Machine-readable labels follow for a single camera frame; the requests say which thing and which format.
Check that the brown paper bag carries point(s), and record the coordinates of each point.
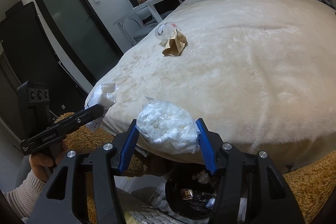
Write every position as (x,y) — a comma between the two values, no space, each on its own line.
(175,44)

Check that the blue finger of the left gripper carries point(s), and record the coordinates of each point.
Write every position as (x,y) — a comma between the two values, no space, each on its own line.
(81,118)

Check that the brown shaggy rug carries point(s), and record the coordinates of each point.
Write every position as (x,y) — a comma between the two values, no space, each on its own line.
(312,185)

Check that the white plastic bag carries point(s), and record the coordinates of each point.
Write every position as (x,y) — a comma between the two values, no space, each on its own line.
(168,128)

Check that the white side table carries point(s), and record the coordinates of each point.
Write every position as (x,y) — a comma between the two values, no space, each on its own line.
(144,11)

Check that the beige plush bed blanket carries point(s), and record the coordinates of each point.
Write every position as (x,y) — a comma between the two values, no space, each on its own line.
(260,73)

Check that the clear plastic cup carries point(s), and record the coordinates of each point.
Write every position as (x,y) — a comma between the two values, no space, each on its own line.
(164,31)

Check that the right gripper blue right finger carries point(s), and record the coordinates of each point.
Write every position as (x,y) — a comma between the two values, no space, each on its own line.
(255,177)

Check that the white tissue pack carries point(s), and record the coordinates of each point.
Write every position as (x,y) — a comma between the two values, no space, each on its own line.
(104,96)

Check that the dark glass door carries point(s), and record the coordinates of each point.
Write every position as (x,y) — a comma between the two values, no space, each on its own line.
(82,35)

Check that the cream sweater left forearm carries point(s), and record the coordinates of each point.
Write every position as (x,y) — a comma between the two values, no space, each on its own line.
(23,198)

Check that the black trash bin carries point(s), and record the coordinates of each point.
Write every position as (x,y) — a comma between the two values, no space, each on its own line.
(188,194)

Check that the bare left hand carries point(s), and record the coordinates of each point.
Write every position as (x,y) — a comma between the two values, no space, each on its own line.
(39,162)

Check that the grey cushioned metal chair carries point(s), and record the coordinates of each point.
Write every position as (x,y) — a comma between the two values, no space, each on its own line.
(136,30)

